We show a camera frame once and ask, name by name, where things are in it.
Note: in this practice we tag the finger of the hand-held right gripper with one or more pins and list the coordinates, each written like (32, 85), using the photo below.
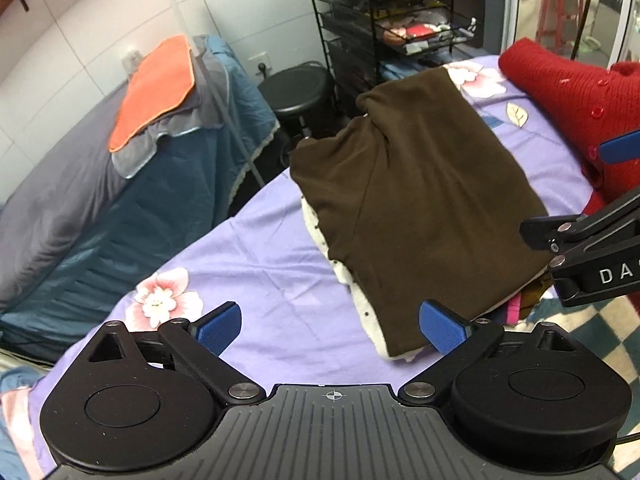
(620, 147)
(550, 231)

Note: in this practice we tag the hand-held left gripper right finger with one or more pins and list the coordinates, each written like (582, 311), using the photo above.
(442, 330)

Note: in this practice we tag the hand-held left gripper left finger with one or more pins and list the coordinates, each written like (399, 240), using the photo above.
(220, 332)

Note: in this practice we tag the dark brown garment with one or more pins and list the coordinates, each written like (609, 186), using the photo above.
(425, 185)

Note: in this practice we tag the multicolour patterned garment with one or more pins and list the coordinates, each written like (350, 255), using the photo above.
(530, 295)

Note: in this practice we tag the white polka dot garment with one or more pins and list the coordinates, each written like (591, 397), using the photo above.
(361, 305)

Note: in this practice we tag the red knitted cardigan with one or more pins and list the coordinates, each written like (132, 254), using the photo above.
(560, 85)

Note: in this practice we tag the purple floral bedsheet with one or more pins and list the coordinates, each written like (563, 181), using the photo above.
(280, 270)

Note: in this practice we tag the teal quilted bedcover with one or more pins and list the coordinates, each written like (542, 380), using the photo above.
(150, 200)

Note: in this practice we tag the grey satin-trimmed cloth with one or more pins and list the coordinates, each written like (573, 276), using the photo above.
(175, 125)

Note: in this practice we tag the dark grey blanket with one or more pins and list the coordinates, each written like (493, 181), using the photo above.
(55, 185)

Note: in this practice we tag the red pouch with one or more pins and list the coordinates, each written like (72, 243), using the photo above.
(420, 32)

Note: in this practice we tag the orange cloth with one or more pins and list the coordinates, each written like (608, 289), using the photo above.
(155, 85)

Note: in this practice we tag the black round stool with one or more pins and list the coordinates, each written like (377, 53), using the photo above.
(295, 87)

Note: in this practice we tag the white wall outlet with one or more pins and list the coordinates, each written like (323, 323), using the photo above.
(261, 62)

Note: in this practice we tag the black shelf bracket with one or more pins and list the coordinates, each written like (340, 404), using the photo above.
(22, 2)

